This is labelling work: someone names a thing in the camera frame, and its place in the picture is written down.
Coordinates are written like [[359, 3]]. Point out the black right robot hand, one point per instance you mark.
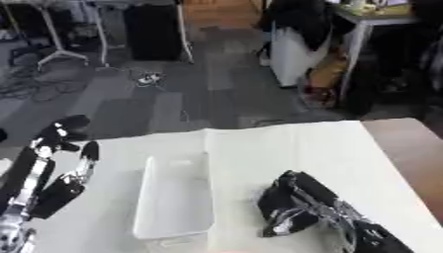
[[294, 204]]

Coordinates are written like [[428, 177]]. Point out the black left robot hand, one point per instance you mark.
[[57, 194]]

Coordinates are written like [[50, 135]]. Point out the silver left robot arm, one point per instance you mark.
[[10, 235]]

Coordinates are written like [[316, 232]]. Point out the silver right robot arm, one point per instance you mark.
[[375, 237]]

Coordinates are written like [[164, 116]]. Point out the white plastic box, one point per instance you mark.
[[173, 201]]

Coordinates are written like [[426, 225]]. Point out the red bag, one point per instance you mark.
[[320, 95]]

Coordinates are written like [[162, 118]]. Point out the black bag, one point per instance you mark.
[[363, 92]]

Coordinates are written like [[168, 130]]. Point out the yellow bag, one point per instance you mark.
[[330, 70]]

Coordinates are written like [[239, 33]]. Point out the white stand with legs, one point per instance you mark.
[[57, 49]]

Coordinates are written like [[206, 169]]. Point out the white bin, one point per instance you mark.
[[291, 59]]

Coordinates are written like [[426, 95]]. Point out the small black white object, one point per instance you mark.
[[150, 79]]

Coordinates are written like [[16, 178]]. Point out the white pole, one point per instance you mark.
[[102, 36], [184, 33]]

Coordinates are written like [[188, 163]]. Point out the black garment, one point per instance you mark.
[[305, 19]]

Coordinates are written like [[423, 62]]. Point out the grey side table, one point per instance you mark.
[[369, 21]]

